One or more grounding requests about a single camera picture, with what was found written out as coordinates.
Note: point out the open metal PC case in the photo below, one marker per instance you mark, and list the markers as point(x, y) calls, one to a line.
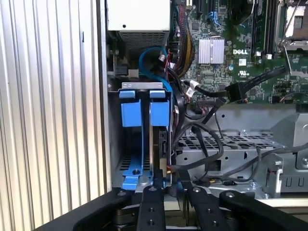
point(240, 113)

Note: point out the hard disk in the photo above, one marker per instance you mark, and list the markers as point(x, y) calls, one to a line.
point(132, 115)

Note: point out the CPU socket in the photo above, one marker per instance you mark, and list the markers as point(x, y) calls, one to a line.
point(300, 24)

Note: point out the silver finned heatsink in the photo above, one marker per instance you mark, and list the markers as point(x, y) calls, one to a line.
point(211, 50)

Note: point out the small blue board connector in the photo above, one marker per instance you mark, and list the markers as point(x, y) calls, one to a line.
point(213, 19)

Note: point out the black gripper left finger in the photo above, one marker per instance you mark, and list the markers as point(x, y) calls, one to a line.
point(152, 211)

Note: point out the black RAM slot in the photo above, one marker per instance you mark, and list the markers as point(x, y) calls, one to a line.
point(269, 26)
point(257, 26)

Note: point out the metal disk bay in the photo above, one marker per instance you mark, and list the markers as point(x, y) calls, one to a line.
point(115, 144)

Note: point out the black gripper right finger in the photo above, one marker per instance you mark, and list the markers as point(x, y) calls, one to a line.
point(207, 211)

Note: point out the metal socket cover frame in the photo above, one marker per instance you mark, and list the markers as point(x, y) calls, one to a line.
point(298, 46)

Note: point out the green Dell motherboard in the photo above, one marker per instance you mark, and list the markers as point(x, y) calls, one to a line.
point(216, 74)

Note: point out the silver power supply unit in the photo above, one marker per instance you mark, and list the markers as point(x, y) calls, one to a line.
point(137, 14)

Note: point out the black expansion slot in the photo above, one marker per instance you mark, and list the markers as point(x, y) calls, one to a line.
point(213, 4)
point(201, 5)

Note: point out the thin metal locking lever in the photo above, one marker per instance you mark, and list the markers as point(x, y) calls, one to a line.
point(291, 20)

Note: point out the cream expansion slot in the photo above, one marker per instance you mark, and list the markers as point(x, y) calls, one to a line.
point(189, 2)

